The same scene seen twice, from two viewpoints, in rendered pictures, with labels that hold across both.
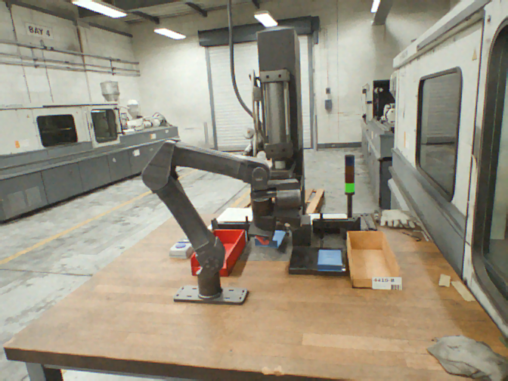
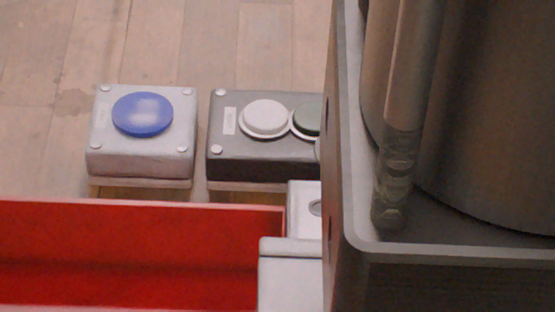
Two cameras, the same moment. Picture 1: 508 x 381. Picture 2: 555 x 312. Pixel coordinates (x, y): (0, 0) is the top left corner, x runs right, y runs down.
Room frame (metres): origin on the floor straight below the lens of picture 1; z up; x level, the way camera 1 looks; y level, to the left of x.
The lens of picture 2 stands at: (1.10, -0.28, 1.45)
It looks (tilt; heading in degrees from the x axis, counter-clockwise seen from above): 45 degrees down; 77
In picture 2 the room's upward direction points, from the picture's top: 3 degrees clockwise
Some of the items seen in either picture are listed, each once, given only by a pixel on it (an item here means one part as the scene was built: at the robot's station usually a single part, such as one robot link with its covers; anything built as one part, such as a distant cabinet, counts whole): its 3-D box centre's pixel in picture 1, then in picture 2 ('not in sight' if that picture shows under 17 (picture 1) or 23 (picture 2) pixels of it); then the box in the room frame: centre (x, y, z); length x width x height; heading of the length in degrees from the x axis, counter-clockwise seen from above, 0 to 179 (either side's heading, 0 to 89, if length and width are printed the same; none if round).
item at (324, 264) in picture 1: (329, 257); not in sight; (0.96, -0.22, 0.93); 0.15 x 0.07 x 0.03; 167
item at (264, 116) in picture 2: not in sight; (264, 125); (1.23, 0.26, 0.93); 0.03 x 0.03 x 0.02
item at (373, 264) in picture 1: (370, 258); not in sight; (0.94, -0.34, 0.93); 0.25 x 0.13 x 0.08; 167
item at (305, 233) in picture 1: (283, 231); not in sight; (1.20, -0.10, 0.94); 0.20 x 0.10 x 0.07; 77
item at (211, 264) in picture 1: (210, 261); not in sight; (0.85, 0.13, 1.00); 0.09 x 0.06 x 0.06; 0
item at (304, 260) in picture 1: (317, 260); not in sight; (1.00, -0.19, 0.91); 0.17 x 0.16 x 0.02; 77
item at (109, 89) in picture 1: (130, 106); not in sight; (8.81, 2.93, 1.60); 2.54 x 0.84 x 1.26; 164
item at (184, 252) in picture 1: (181, 253); (144, 148); (1.15, 0.28, 0.90); 0.07 x 0.07 x 0.06; 77
